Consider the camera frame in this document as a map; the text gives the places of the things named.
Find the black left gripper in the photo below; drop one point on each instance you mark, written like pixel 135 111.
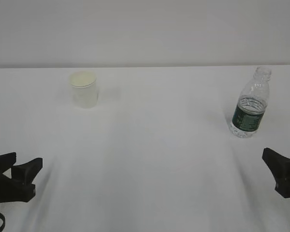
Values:
pixel 18 188

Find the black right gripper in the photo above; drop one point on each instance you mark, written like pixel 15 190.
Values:
pixel 280 169

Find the clear green-label water bottle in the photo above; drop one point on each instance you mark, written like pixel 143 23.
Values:
pixel 251 104

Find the white paper cup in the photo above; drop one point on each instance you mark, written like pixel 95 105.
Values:
pixel 85 93

